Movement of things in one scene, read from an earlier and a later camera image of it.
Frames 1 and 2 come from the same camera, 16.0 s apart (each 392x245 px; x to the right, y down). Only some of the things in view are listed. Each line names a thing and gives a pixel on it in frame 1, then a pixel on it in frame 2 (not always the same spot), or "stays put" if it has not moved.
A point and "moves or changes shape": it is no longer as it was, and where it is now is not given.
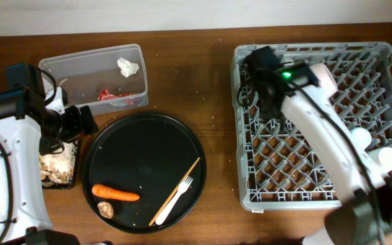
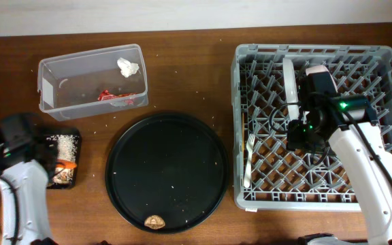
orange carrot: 106,191 -> 61,163
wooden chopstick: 175,190 -> 243,132
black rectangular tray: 58,171 stays put
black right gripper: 266,116 -> 293,140
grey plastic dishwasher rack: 276,167 stays put
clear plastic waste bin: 111,79 stays put
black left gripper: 78,128 -> 54,143
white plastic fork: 182,188 -> 250,145
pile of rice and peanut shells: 58,168 stays put
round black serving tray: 144,173 moves or changes shape
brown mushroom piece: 105,209 -> 154,222
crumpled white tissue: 127,69 stays put
